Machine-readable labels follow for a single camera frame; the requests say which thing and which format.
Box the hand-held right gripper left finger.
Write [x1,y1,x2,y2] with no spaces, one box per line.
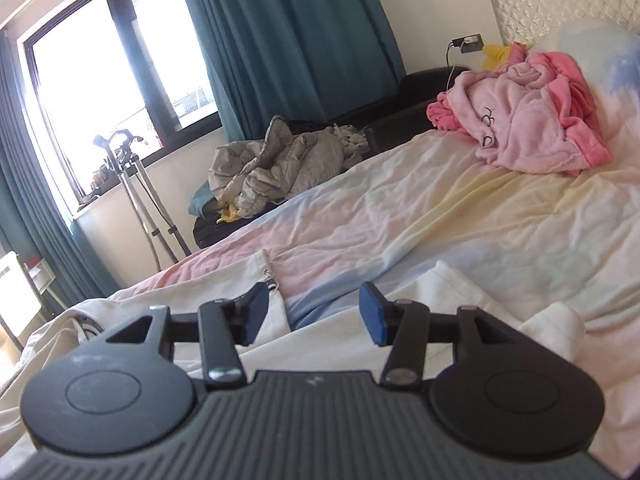
[102,281,271,388]

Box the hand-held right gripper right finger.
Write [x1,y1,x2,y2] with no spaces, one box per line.
[359,281,523,388]

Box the cream white jacket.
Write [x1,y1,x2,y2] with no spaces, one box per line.
[0,249,588,480]

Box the pastel tie-dye bed sheet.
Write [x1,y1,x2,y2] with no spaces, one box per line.
[115,87,640,480]

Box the grey quilted blanket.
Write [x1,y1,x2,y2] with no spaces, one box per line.
[207,115,371,211]

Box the white crumpled cloth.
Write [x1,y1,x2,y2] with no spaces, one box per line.
[330,122,372,157]

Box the dark clutter pile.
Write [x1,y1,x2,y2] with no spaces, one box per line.
[89,164,122,193]

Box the white storage box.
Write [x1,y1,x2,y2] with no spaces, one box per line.
[25,257,56,303]

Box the black sofa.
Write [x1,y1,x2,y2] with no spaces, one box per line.
[192,66,471,250]

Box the white chair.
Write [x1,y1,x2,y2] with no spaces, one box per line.
[0,250,43,356]

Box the pink fleece blanket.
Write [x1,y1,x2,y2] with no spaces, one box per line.
[426,42,613,177]

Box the teal curtain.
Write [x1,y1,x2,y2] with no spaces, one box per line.
[0,30,133,291]
[170,0,407,143]

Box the yellow plush toy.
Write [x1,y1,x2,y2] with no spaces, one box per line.
[481,42,513,70]

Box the dark framed window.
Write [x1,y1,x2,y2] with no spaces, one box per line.
[17,0,223,201]

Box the pastel tie-dye pillow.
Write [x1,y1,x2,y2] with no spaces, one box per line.
[530,17,640,126]

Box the white charging cable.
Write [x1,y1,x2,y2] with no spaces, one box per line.
[446,40,468,92]

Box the black wall socket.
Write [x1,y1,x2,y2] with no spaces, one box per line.
[451,34,485,55]

